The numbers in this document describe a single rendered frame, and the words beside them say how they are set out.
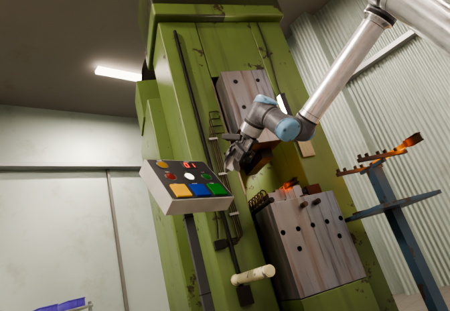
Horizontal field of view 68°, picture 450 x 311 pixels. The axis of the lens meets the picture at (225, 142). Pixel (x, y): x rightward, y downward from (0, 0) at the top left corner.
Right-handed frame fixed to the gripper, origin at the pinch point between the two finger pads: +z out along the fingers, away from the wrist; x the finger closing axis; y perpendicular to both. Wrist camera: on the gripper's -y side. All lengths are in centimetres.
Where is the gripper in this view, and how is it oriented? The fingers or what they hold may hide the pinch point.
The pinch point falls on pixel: (226, 169)
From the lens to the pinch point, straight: 148.5
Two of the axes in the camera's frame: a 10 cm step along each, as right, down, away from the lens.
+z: -4.2, 8.3, 3.6
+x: 7.3, 0.7, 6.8
